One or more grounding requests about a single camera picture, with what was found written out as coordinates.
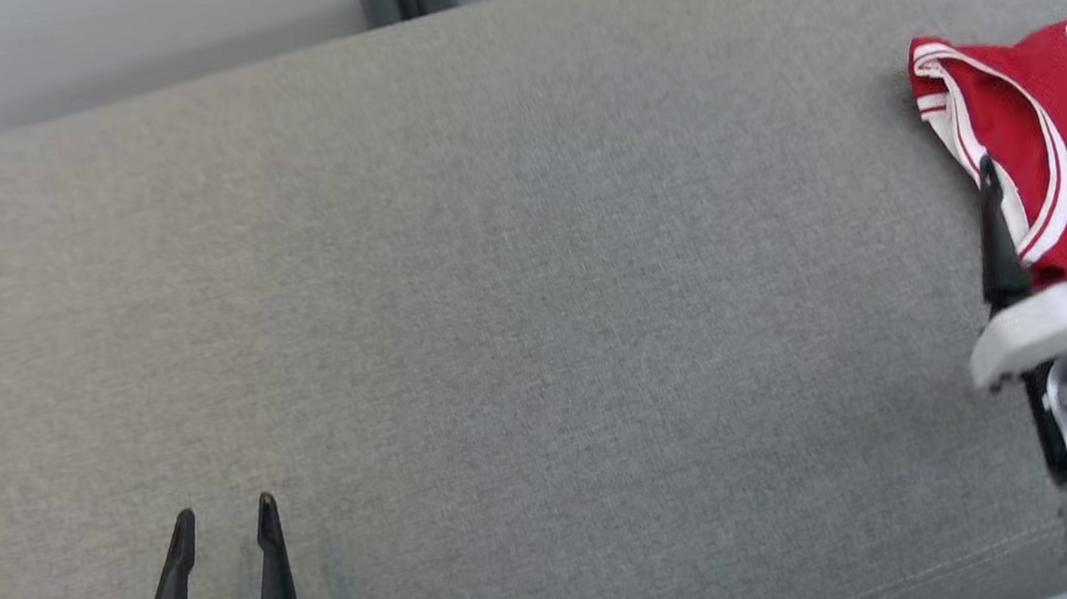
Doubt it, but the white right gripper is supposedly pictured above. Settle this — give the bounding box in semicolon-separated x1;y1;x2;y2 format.
944;141;1067;391

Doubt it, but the red white basketball jersey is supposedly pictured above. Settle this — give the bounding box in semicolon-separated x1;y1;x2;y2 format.
901;3;1067;300

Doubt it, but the grey fabric sofa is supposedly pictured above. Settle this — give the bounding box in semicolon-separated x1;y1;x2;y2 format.
0;0;1067;599

